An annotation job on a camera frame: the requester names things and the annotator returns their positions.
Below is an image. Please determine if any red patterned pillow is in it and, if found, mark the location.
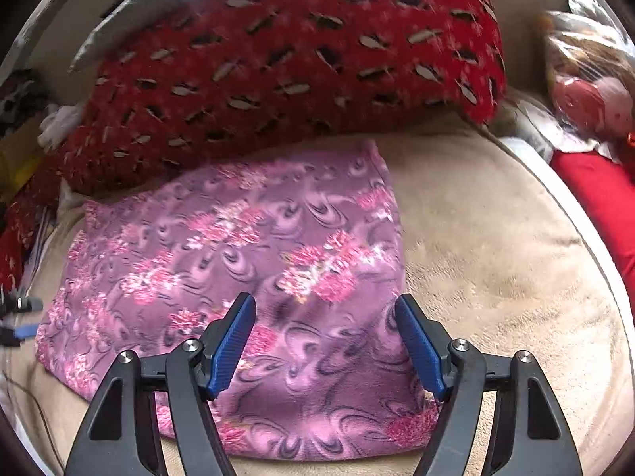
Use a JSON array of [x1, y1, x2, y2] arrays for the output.
[[0, 0, 507, 288]]

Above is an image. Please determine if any white crumpled plastic bag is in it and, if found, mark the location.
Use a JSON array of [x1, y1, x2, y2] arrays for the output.
[[38, 102, 85, 153]]

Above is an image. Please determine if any plain red cushion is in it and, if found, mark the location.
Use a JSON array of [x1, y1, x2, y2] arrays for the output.
[[550, 152, 635, 309]]

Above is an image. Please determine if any white bed sheet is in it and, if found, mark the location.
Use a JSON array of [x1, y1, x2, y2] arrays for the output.
[[495, 103, 635, 318]]

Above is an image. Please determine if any purple pink floral cloth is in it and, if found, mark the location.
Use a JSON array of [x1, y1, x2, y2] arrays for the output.
[[35, 140, 439, 461]]

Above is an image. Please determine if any doll in plastic wrap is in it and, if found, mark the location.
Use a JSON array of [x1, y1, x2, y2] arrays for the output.
[[538, 11, 634, 163]]

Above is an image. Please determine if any yellow box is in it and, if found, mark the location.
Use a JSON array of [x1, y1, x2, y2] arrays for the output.
[[1, 117, 44, 202]]

